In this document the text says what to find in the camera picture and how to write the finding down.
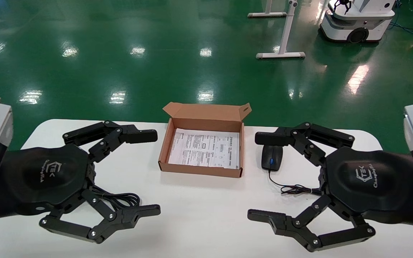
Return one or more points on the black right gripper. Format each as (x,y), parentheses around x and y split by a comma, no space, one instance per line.
(368,179)

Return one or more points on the tall white stand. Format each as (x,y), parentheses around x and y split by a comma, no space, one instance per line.
(286,32)

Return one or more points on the white printed instruction sheet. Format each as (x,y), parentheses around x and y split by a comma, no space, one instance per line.
(203,148)

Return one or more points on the black computer mouse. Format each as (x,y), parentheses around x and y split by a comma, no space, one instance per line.
(273,157)

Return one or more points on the short white stand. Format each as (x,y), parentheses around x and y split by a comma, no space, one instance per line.
(267,14)

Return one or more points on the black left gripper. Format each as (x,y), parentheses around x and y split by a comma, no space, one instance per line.
(45,175)

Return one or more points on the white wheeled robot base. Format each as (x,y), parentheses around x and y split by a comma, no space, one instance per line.
(364,21)

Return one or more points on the brown cardboard box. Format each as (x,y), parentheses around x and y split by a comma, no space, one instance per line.
(206,122)

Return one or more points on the black gripper of white robot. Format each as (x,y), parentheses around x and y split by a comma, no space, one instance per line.
(342,5)

